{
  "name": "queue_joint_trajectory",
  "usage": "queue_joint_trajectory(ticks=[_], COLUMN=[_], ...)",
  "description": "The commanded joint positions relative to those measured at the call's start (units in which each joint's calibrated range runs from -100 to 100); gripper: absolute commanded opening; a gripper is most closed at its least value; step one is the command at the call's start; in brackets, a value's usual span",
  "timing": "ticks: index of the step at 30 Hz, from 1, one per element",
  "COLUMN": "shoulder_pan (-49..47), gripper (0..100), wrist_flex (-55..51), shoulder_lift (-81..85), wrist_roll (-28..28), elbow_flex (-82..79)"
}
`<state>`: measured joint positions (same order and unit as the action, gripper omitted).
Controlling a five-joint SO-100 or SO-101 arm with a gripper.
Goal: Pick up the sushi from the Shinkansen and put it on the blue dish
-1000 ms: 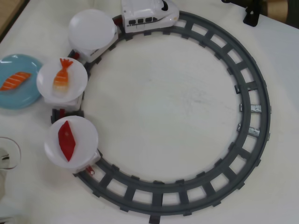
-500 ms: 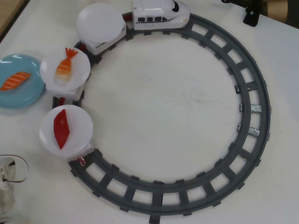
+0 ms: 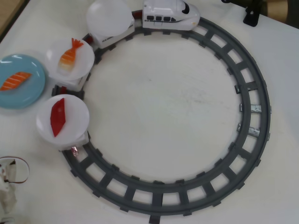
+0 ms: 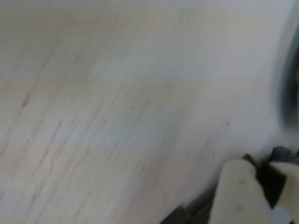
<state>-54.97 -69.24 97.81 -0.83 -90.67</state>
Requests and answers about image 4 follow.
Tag blue round dish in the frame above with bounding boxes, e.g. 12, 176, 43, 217
274, 0, 299, 130

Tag grey circular toy rail track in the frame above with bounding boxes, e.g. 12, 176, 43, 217
161, 146, 299, 224

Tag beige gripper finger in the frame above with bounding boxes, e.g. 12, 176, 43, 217
258, 161, 299, 224
211, 154, 274, 224

